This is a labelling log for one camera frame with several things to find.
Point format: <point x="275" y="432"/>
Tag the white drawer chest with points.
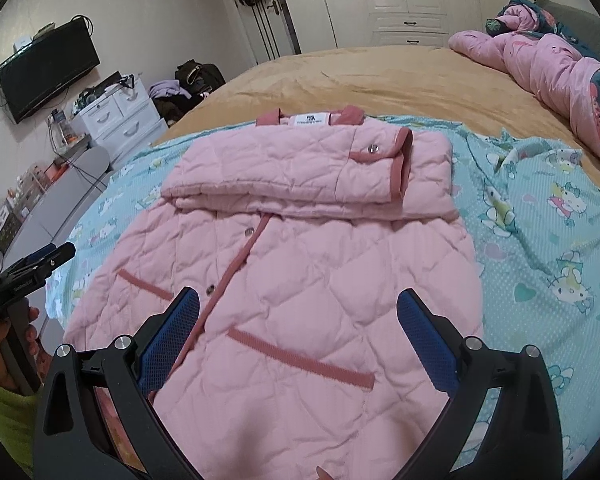
<point x="122" y="120"/>

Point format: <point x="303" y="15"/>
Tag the dark clothes pile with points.
<point x="175" y="107"/>

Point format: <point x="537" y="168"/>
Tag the person's left forearm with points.
<point x="5" y="420"/>

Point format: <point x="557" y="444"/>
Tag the grey desk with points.
<point x="55" y="200"/>

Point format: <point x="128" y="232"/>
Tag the black wall television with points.
<point x="47" y="72"/>

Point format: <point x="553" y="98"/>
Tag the grey padded headboard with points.
<point x="575" y="25"/>

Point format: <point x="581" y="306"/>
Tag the pink floral quilt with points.
<point x="545" y="65"/>

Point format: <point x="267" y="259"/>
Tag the white door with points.
<point x="265" y="35"/>

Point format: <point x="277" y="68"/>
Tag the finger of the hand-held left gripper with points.
<point x="60" y="255"/>
<point x="37" y="256"/>

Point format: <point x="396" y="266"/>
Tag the white wardrobe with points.
<point x="410" y="5"/>

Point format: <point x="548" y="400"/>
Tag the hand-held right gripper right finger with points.
<point x="425" y="345"/>

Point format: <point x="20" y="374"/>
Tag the tan bed blanket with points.
<point x="380" y="80"/>

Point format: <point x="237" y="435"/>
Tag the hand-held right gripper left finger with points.
<point x="172" y="340"/>

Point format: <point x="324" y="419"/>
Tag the lavender cloth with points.
<point x="167" y="90"/>

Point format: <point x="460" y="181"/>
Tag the cartoon print blue sheet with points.
<point x="540" y="230"/>

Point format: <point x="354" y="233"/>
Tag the dark brown bag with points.
<point x="202" y="76"/>

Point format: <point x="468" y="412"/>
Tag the pink quilted jacket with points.
<point x="290" y="270"/>

